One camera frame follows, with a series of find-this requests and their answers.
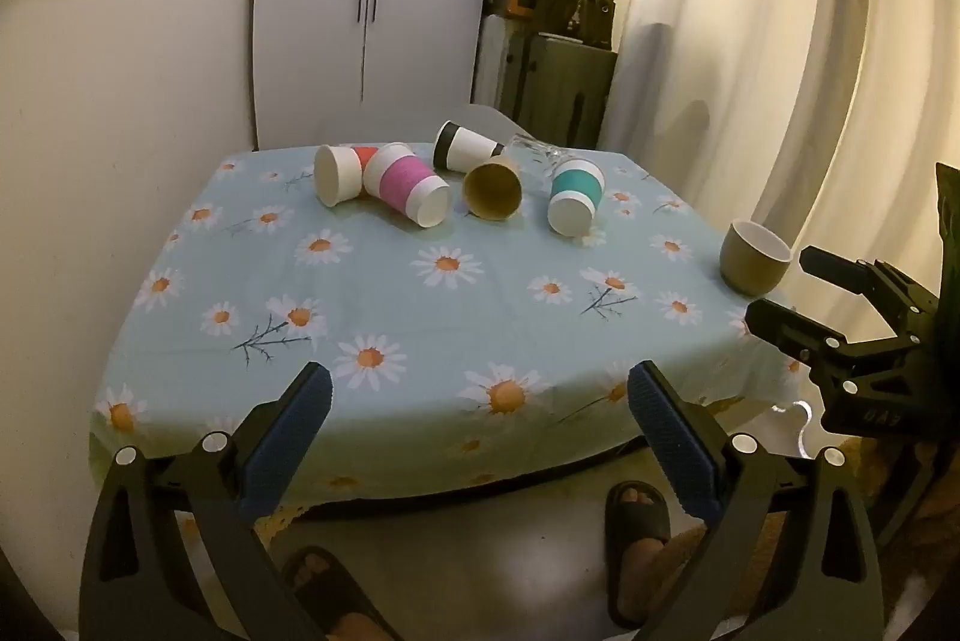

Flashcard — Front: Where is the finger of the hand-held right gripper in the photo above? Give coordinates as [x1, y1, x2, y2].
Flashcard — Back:
[799, 246, 938, 331]
[746, 300, 912, 391]

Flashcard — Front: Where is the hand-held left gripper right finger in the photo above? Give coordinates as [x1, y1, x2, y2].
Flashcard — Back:
[628, 360, 886, 641]

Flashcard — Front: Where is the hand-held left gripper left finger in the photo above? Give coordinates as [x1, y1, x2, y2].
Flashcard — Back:
[79, 362, 333, 641]

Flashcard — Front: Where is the olive ceramic cup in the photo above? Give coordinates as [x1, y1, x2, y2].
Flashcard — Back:
[720, 219, 794, 296]

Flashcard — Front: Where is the teal banded paper cup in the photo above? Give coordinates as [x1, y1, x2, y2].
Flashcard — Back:
[547, 158, 606, 237]

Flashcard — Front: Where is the white paper cup red band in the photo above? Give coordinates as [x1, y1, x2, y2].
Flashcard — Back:
[313, 144, 378, 208]

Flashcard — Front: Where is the pink banded paper cup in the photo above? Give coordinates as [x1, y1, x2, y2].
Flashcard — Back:
[363, 142, 452, 230]

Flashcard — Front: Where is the brown paper cup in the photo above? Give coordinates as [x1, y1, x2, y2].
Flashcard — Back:
[462, 155, 524, 221]

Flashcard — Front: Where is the clear glass cup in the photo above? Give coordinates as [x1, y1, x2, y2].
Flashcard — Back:
[507, 134, 565, 179]

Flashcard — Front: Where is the black and white paper cup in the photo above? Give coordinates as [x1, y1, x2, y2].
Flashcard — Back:
[433, 121, 506, 171]

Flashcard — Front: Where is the black sandal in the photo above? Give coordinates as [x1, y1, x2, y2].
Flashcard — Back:
[280, 542, 402, 641]
[604, 480, 674, 628]

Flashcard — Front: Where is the person's right foot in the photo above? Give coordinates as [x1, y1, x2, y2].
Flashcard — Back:
[619, 487, 668, 616]

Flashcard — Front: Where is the person's foot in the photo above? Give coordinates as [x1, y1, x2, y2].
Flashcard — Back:
[619, 487, 668, 616]
[291, 549, 391, 641]

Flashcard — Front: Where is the person's left foot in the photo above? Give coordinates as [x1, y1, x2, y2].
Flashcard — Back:
[291, 549, 391, 641]

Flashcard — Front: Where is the daisy print blue tablecloth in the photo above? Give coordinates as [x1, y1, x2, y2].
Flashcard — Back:
[88, 142, 815, 522]

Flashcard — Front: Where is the cream curtain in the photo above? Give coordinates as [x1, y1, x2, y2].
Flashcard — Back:
[598, 0, 960, 387]

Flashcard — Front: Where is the dark cabinet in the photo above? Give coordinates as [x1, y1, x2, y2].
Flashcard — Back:
[514, 32, 618, 151]

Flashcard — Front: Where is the white wardrobe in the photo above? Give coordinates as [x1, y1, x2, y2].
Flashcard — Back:
[252, 0, 512, 154]

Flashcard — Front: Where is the white cable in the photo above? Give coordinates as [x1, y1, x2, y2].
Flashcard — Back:
[771, 396, 817, 460]

